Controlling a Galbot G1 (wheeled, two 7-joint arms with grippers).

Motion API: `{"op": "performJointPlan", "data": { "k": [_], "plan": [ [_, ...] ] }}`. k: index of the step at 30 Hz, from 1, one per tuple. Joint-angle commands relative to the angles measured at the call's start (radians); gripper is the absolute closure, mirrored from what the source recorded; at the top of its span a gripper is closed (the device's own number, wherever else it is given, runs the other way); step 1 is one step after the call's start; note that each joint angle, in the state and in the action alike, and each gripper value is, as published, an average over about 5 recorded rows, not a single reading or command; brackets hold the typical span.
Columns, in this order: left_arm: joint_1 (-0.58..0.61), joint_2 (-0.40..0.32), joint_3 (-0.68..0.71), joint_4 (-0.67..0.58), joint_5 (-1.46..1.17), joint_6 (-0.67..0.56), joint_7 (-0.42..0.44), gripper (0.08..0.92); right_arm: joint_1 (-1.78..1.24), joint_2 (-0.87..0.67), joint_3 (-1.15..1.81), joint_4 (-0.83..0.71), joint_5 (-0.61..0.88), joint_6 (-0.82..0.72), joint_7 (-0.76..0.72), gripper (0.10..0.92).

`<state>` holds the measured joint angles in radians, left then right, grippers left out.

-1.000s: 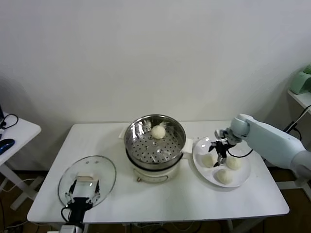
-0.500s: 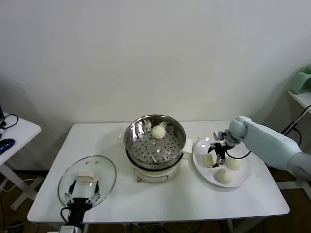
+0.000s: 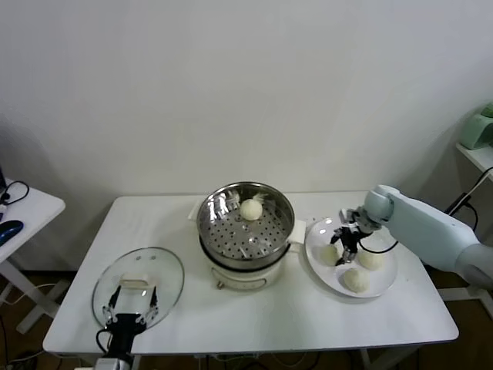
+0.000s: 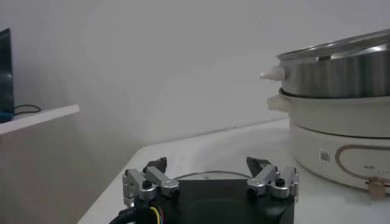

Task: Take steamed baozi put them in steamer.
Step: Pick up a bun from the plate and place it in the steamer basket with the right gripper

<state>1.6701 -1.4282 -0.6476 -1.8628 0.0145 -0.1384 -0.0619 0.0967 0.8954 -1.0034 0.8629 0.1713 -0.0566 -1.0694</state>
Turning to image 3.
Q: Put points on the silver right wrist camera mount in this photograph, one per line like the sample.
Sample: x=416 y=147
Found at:
x=348 y=217

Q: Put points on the pale green appliance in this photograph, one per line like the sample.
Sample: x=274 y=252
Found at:
x=475 y=131

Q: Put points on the white round plate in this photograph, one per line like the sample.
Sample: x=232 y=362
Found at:
x=319 y=277

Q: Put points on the white shelf table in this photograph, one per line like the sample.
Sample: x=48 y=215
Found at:
x=477 y=156

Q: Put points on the white steamed baozi bun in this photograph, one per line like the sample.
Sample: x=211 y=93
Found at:
x=328 y=255
x=356 y=280
x=371 y=260
x=251 y=210

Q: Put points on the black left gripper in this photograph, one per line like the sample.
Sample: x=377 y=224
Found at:
x=125 y=327

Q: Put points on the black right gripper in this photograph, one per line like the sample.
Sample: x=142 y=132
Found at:
x=351 y=238

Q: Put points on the stainless steel steamer basket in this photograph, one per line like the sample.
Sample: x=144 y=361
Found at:
x=215 y=223

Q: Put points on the white side table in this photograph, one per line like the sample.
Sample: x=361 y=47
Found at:
x=34 y=208

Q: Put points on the white electric cooker pot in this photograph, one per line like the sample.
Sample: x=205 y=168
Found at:
x=239 y=279

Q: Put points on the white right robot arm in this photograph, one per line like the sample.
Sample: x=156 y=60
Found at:
x=423 y=227

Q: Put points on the blue computer mouse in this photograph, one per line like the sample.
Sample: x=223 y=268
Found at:
x=8 y=230

